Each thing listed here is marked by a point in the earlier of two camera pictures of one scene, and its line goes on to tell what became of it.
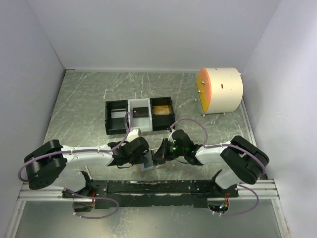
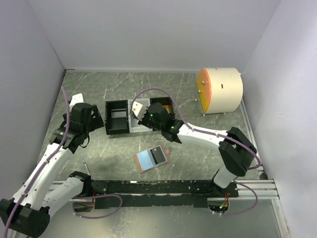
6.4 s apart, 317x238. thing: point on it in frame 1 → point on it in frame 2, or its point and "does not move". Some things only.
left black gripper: x=139 y=160 → x=96 y=122
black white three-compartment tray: x=148 y=114 does not move
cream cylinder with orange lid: x=219 y=90 does not move
